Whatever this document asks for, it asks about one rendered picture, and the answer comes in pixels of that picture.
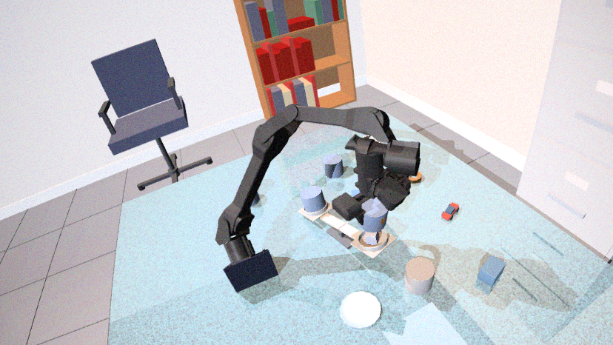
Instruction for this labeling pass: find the pale pink cylinder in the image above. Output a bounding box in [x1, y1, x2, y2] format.
[404, 257, 435, 295]

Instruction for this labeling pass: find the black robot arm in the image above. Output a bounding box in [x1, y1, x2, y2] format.
[215, 104, 421, 266]

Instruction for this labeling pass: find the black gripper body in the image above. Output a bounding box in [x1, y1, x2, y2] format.
[332, 167, 409, 221]

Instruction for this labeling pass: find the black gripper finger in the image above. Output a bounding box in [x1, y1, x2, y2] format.
[355, 208, 366, 225]

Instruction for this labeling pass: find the red toy car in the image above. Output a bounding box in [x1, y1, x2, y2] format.
[441, 203, 459, 221]

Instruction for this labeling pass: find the orange ring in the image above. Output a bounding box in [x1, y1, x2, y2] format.
[409, 172, 422, 184]

